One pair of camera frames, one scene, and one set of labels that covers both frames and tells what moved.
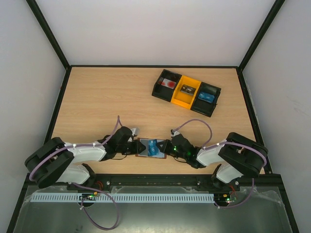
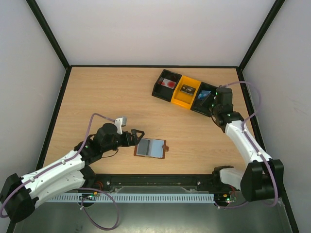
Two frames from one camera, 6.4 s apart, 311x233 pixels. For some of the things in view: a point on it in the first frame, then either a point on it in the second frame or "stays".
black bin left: [163, 92] stays
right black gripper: [170, 147] to [212, 105]
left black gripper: [136, 151] to [134, 141]
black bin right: [206, 99] stays
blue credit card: [152, 147] to [203, 94]
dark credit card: [188, 90] stays
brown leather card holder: [152, 149] stays
